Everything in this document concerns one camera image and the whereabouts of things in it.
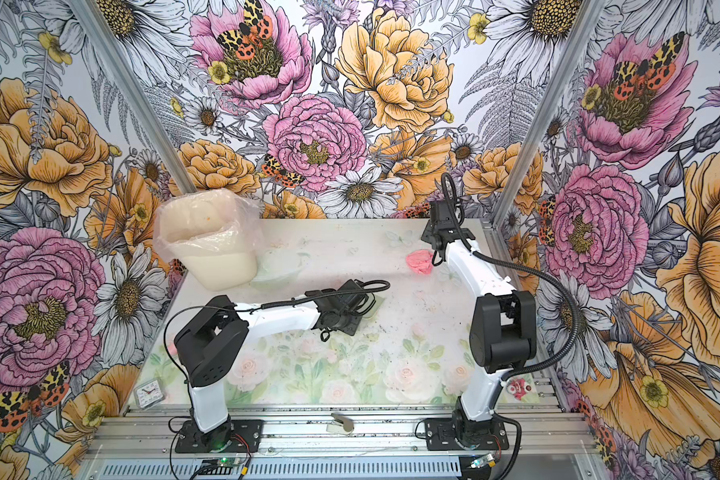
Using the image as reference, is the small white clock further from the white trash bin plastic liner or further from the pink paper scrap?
the pink paper scrap

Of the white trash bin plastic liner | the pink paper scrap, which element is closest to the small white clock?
the white trash bin plastic liner

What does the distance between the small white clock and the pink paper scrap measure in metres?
0.83

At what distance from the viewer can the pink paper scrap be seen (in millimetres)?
1073

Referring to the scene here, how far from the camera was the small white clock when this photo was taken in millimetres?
793
